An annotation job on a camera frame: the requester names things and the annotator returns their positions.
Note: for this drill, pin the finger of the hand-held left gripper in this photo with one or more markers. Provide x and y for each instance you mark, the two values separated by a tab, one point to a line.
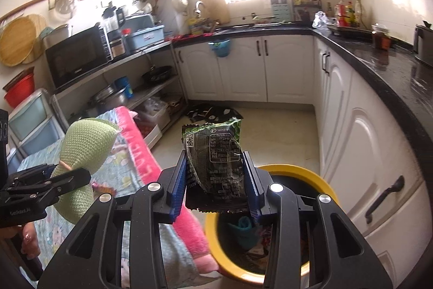
72	182
33	172

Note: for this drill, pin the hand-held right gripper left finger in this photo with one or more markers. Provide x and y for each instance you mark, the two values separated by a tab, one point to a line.
179	184

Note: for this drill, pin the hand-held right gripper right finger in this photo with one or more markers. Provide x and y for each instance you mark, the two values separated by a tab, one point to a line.
252	185

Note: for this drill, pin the green black snack packet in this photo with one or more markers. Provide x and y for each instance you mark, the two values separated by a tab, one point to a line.
216	167

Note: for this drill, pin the light green knitted sponge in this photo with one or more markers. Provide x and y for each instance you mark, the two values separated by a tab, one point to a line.
88	140

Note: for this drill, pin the yellow trash bin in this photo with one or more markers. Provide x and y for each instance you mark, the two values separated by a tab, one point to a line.
304	174

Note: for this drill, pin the person's left hand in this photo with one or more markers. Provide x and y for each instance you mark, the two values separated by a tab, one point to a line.
30	238

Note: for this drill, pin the snack bar wrapper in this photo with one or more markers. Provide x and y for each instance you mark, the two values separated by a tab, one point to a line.
102	188

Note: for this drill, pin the plastic drawer unit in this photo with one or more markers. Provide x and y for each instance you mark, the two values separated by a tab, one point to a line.
30	126

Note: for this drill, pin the teal crumpled cloth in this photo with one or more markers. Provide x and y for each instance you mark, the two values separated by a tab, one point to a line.
245	231

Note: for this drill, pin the clear plastic storage box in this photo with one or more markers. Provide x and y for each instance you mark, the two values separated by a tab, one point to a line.
155	119

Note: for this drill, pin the red basin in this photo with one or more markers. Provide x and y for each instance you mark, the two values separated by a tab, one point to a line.
20	89

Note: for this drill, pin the stacked steel pots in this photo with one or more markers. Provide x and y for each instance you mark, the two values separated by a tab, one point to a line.
108	96

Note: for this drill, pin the blue container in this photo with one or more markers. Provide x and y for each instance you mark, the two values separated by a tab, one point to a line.
124	87

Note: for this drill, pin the black wok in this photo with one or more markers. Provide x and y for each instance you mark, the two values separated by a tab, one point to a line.
157	75

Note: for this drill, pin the black microwave oven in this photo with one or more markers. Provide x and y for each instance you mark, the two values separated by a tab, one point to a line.
77	58

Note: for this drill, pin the white kitchen base cabinets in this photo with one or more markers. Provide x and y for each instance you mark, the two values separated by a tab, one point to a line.
365	140

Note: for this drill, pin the round bamboo board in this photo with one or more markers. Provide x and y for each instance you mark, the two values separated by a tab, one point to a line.
20	42

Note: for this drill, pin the steel shelf rack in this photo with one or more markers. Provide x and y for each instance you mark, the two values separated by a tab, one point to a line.
149	53

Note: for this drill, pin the steel pot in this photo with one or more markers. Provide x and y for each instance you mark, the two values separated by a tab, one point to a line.
57	36

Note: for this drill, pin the blue hanging bin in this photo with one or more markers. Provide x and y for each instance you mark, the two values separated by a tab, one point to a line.
220	50

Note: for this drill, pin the dark labelled bottle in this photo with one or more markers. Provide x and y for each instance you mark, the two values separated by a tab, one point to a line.
117	48

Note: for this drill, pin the grey plastic storage basket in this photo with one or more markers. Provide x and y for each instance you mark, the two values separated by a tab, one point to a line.
145	37

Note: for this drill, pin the blender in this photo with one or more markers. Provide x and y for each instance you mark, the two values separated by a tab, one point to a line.
113	18

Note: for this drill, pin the glass pot lid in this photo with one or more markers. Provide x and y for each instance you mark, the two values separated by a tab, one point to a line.
66	4

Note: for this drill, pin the steel faucet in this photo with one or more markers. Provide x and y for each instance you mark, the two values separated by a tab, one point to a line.
200	9

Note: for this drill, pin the crumpled clear plastic bag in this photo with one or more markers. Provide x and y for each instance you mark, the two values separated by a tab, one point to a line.
320	20

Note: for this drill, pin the wooden cutting board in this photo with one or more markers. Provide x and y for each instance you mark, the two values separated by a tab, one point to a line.
213	6

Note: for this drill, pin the dark glass jar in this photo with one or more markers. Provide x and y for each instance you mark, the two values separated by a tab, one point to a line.
381	38

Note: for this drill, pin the row of condiment bottles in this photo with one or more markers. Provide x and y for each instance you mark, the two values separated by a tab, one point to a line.
348	14

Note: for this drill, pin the steel kettle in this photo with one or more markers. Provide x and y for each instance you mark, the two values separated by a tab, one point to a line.
424	45

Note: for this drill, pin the white wall holder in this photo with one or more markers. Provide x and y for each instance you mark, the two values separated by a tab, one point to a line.
180	4

